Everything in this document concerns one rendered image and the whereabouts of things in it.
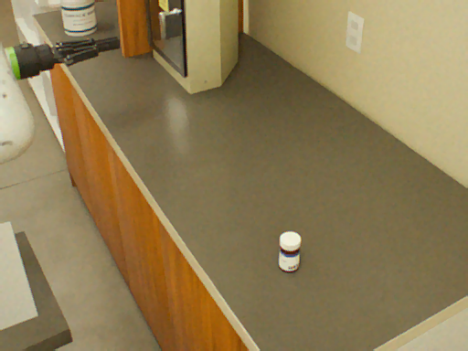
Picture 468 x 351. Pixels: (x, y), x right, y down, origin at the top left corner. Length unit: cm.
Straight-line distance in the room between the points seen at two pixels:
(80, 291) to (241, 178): 125
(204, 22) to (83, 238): 137
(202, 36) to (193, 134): 32
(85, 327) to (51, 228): 64
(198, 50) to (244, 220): 65
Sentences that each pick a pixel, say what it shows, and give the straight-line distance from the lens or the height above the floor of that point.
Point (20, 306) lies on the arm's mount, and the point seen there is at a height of 98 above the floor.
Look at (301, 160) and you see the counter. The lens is 152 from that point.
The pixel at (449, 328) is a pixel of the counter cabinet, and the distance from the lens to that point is 127.
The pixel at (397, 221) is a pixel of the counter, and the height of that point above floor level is 94.
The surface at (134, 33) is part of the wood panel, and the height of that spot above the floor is 103.
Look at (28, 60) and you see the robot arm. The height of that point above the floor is 116.
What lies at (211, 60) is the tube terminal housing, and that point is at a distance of 182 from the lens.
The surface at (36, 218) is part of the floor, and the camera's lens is 294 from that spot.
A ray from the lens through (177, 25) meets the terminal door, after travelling 177.
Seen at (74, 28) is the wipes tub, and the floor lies 97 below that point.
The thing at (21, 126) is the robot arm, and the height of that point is 128.
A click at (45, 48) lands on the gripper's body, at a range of 166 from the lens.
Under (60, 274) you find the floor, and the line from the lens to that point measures 262.
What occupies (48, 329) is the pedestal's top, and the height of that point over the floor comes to 94.
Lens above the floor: 181
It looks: 31 degrees down
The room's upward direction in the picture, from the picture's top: 1 degrees clockwise
